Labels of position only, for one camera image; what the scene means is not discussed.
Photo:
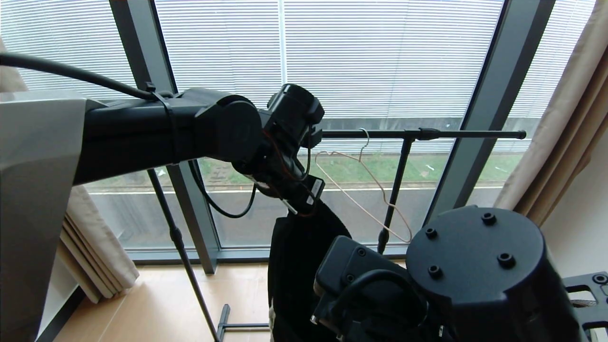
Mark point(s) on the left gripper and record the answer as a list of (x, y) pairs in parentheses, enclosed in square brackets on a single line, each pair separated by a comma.
[(304, 192)]

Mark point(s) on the pink clothes hanger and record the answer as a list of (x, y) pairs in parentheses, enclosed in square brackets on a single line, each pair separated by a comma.
[(368, 138)]

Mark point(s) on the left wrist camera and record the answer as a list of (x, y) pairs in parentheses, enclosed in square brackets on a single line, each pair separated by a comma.
[(294, 111)]

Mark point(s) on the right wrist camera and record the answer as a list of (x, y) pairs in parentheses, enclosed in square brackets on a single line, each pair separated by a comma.
[(356, 266)]

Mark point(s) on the black garment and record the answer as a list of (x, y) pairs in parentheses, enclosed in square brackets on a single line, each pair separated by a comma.
[(299, 266)]

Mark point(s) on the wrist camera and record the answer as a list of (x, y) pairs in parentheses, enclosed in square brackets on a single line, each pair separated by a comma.
[(294, 111), (356, 266)]

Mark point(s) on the black clothes rack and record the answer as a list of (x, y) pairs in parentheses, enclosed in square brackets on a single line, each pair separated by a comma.
[(451, 134)]

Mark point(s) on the window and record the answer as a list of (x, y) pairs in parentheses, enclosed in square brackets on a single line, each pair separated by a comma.
[(494, 95)]

